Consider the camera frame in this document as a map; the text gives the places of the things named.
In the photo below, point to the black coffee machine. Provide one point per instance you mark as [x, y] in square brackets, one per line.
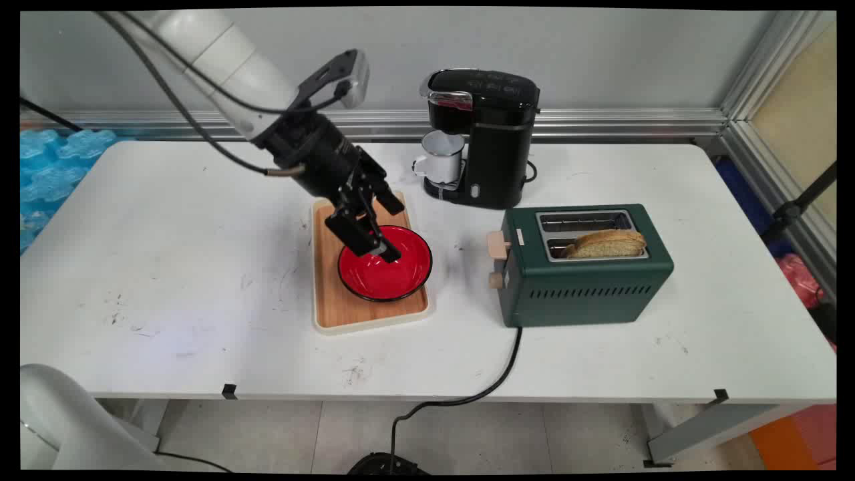
[497, 133]

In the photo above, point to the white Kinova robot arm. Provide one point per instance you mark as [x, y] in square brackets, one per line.
[214, 53]

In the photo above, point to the black table edge clip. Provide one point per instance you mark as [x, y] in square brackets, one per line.
[719, 395]
[229, 391]

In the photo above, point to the wooden tray with cream rim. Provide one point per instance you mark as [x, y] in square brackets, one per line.
[337, 300]

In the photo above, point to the slice of toasted bread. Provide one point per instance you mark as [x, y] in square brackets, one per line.
[604, 244]

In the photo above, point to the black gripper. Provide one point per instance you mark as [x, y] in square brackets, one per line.
[315, 153]

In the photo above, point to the white enamel mug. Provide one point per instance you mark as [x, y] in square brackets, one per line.
[441, 157]

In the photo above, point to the aluminium frame rail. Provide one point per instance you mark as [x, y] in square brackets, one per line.
[401, 123]

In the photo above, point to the green two-slot toaster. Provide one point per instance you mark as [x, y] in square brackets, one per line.
[588, 280]

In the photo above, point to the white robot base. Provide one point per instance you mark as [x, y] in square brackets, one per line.
[67, 427]

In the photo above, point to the pink plastic bag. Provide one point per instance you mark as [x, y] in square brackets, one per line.
[801, 277]

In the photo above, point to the red bowl with black rim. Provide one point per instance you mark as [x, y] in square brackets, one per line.
[387, 267]

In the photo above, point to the grey table leg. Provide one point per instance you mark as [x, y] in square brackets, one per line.
[708, 431]

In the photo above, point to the black tripod stand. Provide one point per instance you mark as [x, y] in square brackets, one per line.
[798, 207]

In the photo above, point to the blue foam mat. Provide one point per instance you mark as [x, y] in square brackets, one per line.
[50, 174]

